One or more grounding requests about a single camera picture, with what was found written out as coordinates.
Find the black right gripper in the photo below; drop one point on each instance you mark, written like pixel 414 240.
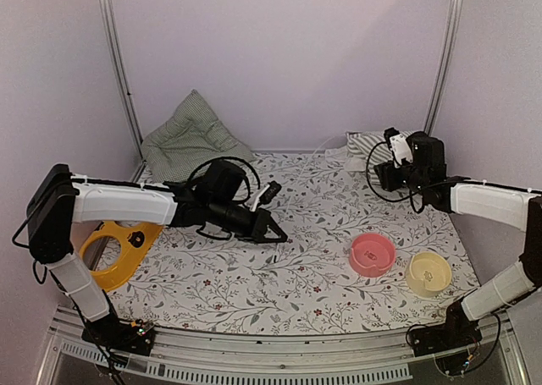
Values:
pixel 385 176

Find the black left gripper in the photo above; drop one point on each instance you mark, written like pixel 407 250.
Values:
pixel 257 228

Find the green striped pet tent fabric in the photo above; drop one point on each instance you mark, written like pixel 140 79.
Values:
pixel 352 157

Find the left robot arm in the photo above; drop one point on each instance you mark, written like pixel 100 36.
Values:
pixel 65 200

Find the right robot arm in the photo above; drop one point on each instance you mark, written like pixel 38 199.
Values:
pixel 501 223

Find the pink pet bowl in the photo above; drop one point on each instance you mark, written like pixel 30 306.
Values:
pixel 371 255

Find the cream pet bowl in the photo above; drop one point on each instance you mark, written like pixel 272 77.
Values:
pixel 428 274

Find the green checkered cushion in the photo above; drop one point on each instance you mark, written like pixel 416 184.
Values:
pixel 192 136

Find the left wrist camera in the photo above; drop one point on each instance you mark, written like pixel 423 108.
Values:
pixel 264 196

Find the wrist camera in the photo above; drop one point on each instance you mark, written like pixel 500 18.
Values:
pixel 264 196
pixel 398 146

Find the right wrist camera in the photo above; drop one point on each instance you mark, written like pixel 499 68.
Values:
pixel 398 146

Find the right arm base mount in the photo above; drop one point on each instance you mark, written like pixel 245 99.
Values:
pixel 457 331

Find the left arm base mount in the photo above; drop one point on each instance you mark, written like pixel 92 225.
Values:
pixel 110 332

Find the front aluminium rail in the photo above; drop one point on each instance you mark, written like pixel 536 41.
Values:
pixel 189 357

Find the right aluminium corner post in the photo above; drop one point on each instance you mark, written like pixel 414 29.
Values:
pixel 451 30

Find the aluminium corner post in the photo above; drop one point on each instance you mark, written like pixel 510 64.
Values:
pixel 451 30
pixel 112 37

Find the left aluminium corner post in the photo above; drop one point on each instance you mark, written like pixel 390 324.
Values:
pixel 112 37

